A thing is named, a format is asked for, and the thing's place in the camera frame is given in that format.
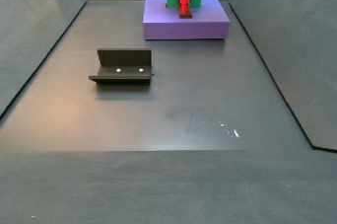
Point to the purple base board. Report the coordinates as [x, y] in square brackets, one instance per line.
[163, 25]

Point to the black angled holder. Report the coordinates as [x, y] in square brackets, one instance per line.
[123, 66]

